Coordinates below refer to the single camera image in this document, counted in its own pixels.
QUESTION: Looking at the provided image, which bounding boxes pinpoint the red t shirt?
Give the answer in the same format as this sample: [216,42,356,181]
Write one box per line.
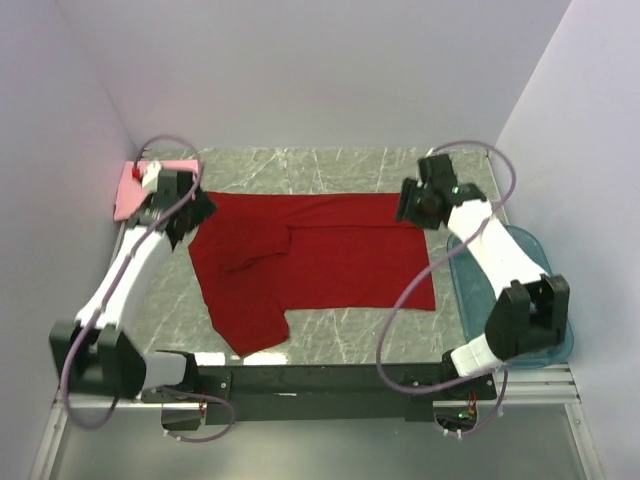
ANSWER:
[188,192,429,356]

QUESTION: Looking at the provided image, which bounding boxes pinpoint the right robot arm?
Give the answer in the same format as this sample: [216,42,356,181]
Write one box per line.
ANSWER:
[395,154,570,387]

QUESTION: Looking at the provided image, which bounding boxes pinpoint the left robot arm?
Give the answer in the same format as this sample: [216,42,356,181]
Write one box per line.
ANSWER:
[49,163,216,399]

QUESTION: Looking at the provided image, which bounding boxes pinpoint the folded pink t shirt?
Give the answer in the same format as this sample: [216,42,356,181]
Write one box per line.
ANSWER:
[113,159,199,222]

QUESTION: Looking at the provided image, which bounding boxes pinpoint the teal transparent plastic bin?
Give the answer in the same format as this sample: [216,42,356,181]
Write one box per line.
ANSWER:
[449,225,574,369]

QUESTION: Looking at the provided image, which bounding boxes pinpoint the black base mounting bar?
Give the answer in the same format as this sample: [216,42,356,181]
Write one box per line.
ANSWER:
[139,363,501,426]

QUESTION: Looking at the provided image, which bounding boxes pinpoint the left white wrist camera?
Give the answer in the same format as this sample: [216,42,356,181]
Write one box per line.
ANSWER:
[132,161,163,193]

